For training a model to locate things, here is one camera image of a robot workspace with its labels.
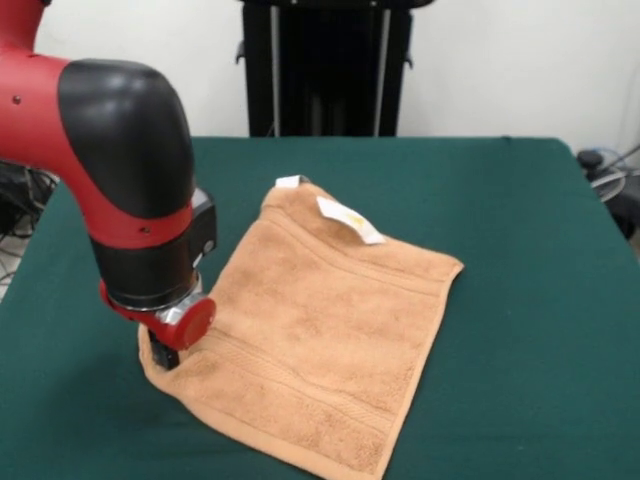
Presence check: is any black cable tangle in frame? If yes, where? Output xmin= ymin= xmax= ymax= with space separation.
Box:
xmin=0 ymin=162 xmax=61 ymax=241

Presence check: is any peach terry towel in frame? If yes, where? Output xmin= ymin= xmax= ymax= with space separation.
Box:
xmin=137 ymin=174 xmax=466 ymax=480

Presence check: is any dark green table cloth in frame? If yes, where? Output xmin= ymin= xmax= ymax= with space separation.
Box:
xmin=0 ymin=135 xmax=640 ymax=480

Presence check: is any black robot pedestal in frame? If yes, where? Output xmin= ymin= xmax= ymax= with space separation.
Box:
xmin=232 ymin=0 xmax=416 ymax=138

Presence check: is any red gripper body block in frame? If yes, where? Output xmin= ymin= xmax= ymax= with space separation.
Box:
xmin=97 ymin=280 xmax=218 ymax=351

